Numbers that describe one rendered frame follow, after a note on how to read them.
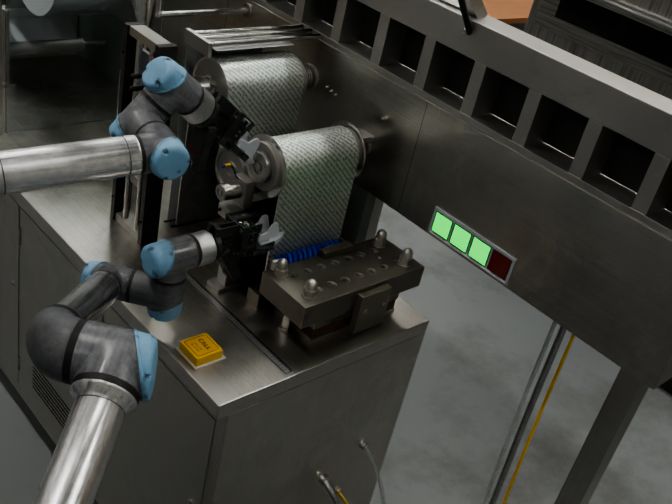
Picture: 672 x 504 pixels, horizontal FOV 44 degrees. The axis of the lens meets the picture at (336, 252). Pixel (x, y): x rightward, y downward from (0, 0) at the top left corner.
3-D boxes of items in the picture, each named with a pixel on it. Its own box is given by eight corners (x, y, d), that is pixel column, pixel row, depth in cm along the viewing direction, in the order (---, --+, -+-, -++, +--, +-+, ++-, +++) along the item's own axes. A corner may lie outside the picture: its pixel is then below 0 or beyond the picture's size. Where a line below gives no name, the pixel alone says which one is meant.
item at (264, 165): (257, 189, 193) (243, 161, 195) (264, 187, 195) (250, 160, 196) (272, 173, 188) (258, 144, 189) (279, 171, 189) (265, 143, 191)
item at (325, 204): (266, 260, 202) (278, 194, 192) (337, 240, 217) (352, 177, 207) (267, 261, 201) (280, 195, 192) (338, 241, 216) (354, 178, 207)
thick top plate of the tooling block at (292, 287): (258, 291, 199) (262, 270, 196) (376, 254, 225) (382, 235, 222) (300, 329, 190) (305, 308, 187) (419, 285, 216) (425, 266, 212)
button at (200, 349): (178, 349, 186) (179, 340, 185) (204, 340, 191) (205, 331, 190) (195, 367, 182) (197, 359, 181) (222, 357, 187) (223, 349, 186)
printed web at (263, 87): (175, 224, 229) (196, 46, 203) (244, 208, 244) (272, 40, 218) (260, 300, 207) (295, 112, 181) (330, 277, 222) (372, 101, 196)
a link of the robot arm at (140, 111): (118, 148, 159) (158, 106, 158) (99, 123, 167) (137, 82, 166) (146, 169, 165) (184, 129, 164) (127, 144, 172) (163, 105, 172)
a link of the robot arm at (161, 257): (136, 270, 180) (139, 236, 176) (180, 258, 187) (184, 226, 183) (155, 289, 176) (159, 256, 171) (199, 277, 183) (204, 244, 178)
